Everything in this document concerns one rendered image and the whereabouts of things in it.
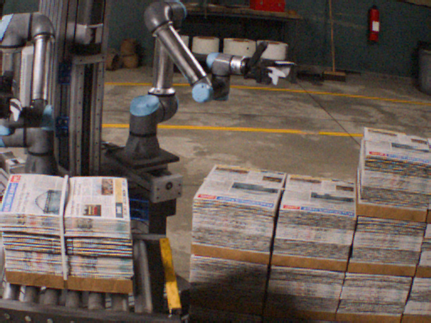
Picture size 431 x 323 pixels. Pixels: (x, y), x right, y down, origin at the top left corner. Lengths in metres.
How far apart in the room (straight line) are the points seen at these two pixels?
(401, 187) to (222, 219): 0.66
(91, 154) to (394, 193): 1.23
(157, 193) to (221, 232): 0.38
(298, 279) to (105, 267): 0.92
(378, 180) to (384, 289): 0.44
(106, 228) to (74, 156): 1.05
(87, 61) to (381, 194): 1.22
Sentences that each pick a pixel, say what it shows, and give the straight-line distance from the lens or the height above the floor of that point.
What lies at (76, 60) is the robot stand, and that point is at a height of 1.24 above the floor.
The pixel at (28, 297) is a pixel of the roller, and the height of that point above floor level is 0.80.
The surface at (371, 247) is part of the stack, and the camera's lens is 2.40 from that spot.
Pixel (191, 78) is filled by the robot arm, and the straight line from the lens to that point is 2.60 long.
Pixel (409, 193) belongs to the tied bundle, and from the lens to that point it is 2.33.
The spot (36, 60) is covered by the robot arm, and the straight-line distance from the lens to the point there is 2.32.
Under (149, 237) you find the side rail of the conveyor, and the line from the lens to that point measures 2.12.
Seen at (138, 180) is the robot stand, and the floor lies 0.74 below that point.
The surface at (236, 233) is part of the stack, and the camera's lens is 2.40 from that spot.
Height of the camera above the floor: 1.72
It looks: 19 degrees down
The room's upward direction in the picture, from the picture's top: 4 degrees clockwise
